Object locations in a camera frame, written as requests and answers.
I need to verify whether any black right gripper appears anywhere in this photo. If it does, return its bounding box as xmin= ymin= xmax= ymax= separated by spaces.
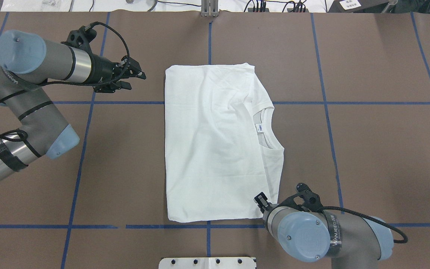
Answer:
xmin=254 ymin=192 xmax=279 ymax=217

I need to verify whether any grey aluminium frame post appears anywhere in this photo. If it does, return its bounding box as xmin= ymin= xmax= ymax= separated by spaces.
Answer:
xmin=201 ymin=0 xmax=219 ymax=17

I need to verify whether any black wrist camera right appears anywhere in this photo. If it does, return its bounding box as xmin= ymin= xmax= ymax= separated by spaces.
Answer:
xmin=288 ymin=183 xmax=323 ymax=213

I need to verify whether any white long-sleeve printed shirt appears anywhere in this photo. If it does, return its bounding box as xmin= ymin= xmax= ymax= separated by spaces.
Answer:
xmin=165 ymin=63 xmax=284 ymax=223

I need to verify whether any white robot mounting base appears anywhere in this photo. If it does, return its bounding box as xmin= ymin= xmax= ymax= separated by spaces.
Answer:
xmin=158 ymin=257 xmax=257 ymax=269

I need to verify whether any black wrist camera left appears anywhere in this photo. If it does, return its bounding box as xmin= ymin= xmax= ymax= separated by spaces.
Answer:
xmin=61 ymin=26 xmax=97 ymax=53

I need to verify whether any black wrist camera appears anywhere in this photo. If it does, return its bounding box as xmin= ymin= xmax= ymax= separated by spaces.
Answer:
xmin=288 ymin=183 xmax=323 ymax=213
xmin=61 ymin=26 xmax=97 ymax=53

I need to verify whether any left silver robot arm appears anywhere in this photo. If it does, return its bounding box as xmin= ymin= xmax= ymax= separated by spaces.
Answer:
xmin=0 ymin=22 xmax=146 ymax=182

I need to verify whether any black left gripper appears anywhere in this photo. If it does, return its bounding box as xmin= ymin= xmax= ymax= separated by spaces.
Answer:
xmin=93 ymin=56 xmax=146 ymax=93

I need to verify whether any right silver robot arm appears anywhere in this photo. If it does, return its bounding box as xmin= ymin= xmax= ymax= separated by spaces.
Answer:
xmin=254 ymin=190 xmax=395 ymax=269

